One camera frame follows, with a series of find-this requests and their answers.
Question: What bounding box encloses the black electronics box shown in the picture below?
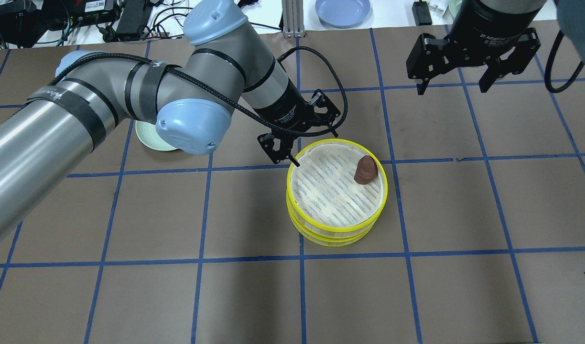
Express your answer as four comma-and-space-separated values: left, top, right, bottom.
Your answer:
39, 0, 121, 31

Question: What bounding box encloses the mint green round plate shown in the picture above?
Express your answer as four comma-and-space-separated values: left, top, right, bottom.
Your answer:
134, 120, 179, 151

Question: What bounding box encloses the blue round plate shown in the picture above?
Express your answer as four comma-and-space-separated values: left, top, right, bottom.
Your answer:
314, 0, 371, 29

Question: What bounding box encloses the aluminium frame post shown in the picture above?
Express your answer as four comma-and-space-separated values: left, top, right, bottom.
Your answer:
282, 0, 306, 39

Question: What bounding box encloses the black power adapter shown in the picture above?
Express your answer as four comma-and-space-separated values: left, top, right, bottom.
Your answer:
412, 0, 433, 26

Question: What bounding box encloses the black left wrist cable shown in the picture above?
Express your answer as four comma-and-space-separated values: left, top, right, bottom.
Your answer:
49, 46, 349, 141

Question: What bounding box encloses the clear glass bowl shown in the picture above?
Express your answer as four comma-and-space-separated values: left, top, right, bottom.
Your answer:
448, 0, 463, 19

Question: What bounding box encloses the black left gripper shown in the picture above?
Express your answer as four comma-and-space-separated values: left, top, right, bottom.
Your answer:
254, 91, 341, 166

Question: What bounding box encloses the yellow bamboo steamer base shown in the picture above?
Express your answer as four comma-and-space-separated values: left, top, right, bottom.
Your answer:
286, 199, 384, 247

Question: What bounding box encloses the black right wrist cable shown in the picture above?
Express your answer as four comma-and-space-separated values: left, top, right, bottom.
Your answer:
544, 30, 585, 94

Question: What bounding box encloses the yellow bamboo steamer ring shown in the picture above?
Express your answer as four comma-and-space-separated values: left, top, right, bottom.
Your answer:
286, 139, 389, 239

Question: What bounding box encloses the dark red bun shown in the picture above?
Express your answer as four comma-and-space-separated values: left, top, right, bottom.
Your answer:
354, 155, 379, 185

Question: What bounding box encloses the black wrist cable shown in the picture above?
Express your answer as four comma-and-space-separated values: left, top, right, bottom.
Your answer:
49, 46, 349, 141
544, 30, 585, 94

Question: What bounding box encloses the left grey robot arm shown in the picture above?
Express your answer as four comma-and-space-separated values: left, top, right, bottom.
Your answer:
0, 0, 348, 242

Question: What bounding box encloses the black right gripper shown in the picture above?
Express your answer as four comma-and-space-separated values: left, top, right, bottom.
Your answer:
406, 0, 545, 96

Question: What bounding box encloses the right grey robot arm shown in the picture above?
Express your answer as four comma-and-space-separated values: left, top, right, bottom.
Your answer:
406, 0, 585, 95

